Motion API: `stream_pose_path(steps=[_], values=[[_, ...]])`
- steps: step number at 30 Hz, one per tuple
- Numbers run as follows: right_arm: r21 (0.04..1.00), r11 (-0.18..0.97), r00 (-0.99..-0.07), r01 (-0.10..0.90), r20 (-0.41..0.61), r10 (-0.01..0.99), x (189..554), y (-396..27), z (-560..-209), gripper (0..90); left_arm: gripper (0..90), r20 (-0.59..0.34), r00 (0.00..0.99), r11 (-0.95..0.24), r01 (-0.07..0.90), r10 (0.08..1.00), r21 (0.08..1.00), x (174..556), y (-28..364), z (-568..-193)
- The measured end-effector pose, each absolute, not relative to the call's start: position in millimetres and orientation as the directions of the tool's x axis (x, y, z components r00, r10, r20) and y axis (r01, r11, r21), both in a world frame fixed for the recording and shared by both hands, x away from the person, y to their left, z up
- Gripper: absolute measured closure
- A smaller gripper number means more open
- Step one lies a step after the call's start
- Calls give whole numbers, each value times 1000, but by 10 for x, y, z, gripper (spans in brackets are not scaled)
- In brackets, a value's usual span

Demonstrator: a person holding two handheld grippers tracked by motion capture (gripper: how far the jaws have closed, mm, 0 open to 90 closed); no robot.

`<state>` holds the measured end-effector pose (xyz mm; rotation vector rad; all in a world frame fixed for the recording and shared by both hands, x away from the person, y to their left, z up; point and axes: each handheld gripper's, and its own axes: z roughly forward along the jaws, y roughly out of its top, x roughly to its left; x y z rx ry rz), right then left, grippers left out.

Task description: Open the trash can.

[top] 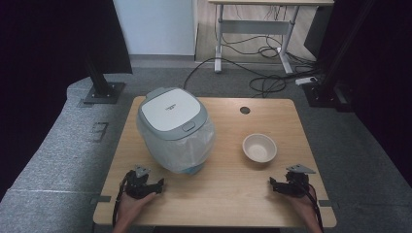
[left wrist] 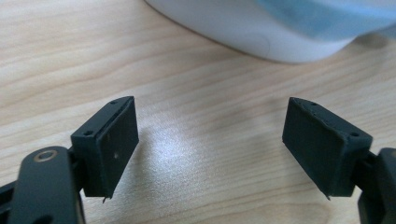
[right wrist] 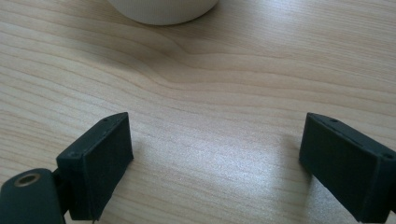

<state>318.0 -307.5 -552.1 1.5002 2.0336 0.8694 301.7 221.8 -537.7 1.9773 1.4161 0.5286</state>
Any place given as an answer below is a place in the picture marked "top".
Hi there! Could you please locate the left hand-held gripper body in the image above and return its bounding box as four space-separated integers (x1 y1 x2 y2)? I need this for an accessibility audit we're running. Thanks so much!
123 164 154 200

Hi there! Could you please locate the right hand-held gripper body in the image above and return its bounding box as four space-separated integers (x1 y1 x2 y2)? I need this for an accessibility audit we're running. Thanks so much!
280 163 317 199

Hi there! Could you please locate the beige paper bowl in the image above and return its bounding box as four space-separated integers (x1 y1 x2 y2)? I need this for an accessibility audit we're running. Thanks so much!
242 133 278 164

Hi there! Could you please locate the white and grey trash can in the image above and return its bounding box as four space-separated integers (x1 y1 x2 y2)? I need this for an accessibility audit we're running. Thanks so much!
135 86 217 176

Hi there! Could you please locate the person's left hand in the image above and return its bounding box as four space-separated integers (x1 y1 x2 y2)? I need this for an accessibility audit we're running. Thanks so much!
116 190 157 228

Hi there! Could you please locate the person's right hand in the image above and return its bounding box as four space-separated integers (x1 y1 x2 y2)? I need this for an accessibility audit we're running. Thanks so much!
287 192 318 225

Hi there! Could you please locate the grey tape strip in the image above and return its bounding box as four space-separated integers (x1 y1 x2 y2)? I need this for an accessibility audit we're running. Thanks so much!
318 199 340 209
89 195 112 205

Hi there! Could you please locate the grey floor socket cover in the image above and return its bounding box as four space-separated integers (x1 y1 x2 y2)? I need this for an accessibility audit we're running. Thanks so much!
91 121 110 143

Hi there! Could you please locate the black metal stand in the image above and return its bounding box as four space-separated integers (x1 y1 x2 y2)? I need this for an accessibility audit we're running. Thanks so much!
302 0 377 114

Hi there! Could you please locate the white power strip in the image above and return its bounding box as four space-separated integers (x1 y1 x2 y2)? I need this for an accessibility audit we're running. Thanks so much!
294 76 319 86

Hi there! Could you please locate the left black stand base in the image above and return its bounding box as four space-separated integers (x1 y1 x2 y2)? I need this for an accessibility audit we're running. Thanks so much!
83 52 126 105

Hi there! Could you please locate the black curtain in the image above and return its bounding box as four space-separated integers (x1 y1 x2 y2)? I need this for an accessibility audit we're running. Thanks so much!
303 0 412 188
0 0 133 202

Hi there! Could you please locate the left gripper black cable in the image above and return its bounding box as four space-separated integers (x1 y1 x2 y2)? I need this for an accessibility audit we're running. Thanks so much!
112 170 134 227

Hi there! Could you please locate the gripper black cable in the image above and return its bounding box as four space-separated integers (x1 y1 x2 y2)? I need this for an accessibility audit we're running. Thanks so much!
112 170 134 227
304 183 326 233

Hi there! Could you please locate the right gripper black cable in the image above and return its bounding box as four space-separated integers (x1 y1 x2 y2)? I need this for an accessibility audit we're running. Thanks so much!
304 183 326 233

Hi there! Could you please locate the tangle of black floor cables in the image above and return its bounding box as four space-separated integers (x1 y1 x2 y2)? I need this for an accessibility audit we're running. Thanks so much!
223 32 322 99

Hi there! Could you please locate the long black floor cable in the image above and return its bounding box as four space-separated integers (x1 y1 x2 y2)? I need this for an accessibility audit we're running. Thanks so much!
183 56 292 90

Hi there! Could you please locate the white standing desk frame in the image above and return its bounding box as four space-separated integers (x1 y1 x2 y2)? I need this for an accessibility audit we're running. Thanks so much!
207 0 335 75

